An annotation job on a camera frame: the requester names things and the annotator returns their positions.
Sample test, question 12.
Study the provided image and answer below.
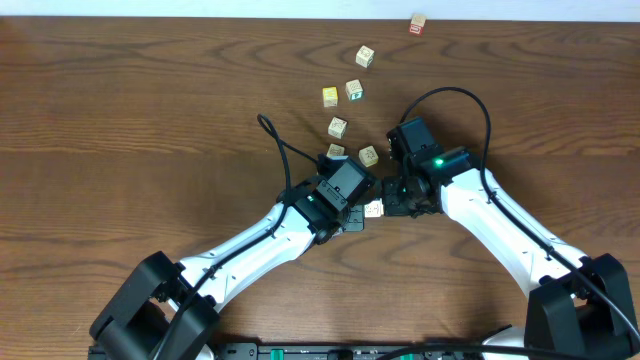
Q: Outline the white block orange print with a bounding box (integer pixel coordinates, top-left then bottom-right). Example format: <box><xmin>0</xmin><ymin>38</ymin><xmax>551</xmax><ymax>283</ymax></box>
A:
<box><xmin>363</xmin><ymin>198</ymin><xmax>384</xmax><ymax>218</ymax></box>

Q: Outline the pale yellow printed block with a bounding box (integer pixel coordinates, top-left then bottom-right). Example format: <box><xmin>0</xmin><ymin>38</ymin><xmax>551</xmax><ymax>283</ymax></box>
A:
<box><xmin>326</xmin><ymin>143</ymin><xmax>345</xmax><ymax>158</ymax></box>

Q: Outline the white block with cross print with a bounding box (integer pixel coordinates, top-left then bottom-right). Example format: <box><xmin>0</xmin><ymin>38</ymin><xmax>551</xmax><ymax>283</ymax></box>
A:
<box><xmin>328</xmin><ymin>117</ymin><xmax>348</xmax><ymax>139</ymax></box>

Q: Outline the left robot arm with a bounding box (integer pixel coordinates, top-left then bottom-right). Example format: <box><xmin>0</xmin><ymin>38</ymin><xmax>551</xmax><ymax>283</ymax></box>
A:
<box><xmin>89</xmin><ymin>156</ymin><xmax>376</xmax><ymax>359</ymax></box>

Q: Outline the white block with green print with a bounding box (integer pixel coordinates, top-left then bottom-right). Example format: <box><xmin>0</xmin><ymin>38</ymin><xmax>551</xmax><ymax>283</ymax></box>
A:
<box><xmin>355</xmin><ymin>45</ymin><xmax>375</xmax><ymax>68</ymax></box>

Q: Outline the white block yellow print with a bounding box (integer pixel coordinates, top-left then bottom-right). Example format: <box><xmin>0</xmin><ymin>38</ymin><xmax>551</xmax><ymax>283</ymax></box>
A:
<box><xmin>358</xmin><ymin>146</ymin><xmax>379</xmax><ymax>167</ymax></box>

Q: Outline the yellow wooden block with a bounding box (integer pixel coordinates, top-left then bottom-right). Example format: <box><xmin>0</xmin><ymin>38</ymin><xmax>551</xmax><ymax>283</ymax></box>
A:
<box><xmin>322</xmin><ymin>87</ymin><xmax>339</xmax><ymax>107</ymax></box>

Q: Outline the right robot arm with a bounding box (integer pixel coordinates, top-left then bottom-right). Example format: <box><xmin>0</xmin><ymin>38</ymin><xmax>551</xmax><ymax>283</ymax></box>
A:
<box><xmin>383</xmin><ymin>118</ymin><xmax>639</xmax><ymax>359</ymax></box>

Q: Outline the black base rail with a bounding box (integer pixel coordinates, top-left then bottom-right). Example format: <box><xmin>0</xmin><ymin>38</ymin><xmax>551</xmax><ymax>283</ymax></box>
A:
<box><xmin>87</xmin><ymin>341</ymin><xmax>591</xmax><ymax>360</ymax></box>

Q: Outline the white block teal side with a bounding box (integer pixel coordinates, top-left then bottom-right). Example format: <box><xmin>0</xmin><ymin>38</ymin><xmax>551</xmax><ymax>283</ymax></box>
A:
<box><xmin>345</xmin><ymin>79</ymin><xmax>364</xmax><ymax>101</ymax></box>

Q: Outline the red block at table edge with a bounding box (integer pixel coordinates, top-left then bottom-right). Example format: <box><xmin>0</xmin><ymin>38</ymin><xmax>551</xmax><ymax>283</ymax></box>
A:
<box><xmin>409</xmin><ymin>13</ymin><xmax>427</xmax><ymax>36</ymax></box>

